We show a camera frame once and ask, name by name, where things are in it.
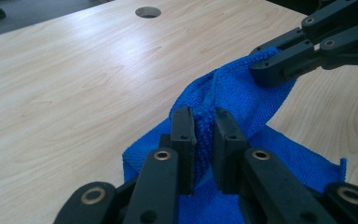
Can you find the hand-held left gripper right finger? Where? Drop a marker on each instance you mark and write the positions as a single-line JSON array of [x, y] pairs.
[[228, 133]]

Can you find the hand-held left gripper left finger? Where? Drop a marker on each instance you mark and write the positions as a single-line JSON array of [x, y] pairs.
[[183, 130]]

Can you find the blue microfibre cloth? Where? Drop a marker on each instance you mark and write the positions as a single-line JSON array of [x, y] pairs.
[[239, 99]]

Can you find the round grey table grommet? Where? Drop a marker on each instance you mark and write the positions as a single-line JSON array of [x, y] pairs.
[[148, 11]]

